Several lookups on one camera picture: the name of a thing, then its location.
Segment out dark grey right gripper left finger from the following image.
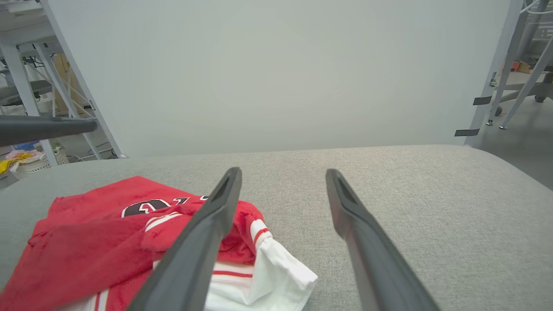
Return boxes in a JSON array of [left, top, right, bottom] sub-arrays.
[[127, 167, 243, 311]]

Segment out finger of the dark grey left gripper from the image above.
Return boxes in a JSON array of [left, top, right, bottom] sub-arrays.
[[0, 116, 99, 146]]

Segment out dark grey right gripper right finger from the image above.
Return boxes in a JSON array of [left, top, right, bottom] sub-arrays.
[[325, 168, 441, 311]]

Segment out red and white jersey garment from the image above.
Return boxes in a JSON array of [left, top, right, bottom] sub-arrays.
[[0, 175, 318, 311]]

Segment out white laundry basket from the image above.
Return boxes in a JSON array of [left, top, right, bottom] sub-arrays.
[[9, 143, 70, 175]]

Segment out yellow cloth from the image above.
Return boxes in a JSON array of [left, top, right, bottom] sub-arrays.
[[0, 151, 33, 174]]

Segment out white partition panel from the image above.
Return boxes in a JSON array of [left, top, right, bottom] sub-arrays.
[[45, 0, 512, 158]]

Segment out office chair base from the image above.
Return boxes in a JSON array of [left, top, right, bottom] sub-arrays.
[[493, 71, 553, 117]]

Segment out white frame table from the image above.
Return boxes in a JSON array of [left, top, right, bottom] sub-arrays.
[[0, 0, 102, 167]]

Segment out grey partition post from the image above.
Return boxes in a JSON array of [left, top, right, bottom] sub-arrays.
[[464, 0, 526, 147]]

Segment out grey table legs frame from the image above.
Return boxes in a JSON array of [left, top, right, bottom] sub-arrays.
[[486, 0, 553, 130]]

